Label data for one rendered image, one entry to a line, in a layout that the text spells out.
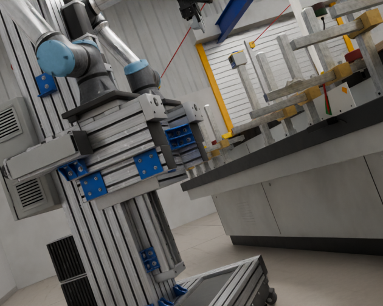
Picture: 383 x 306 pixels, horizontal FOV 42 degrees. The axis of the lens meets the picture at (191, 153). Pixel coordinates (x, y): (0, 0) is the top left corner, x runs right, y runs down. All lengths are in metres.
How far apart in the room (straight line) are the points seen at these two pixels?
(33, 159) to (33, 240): 7.99
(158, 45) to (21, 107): 8.36
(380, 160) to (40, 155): 1.40
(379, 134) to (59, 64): 1.13
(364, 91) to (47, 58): 1.28
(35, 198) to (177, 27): 8.72
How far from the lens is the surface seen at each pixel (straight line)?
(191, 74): 10.36
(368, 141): 1.98
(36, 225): 9.75
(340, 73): 1.95
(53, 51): 1.75
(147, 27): 10.55
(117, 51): 2.51
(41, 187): 2.11
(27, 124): 2.14
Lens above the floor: 0.64
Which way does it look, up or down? 4 degrees up
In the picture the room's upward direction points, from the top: 21 degrees counter-clockwise
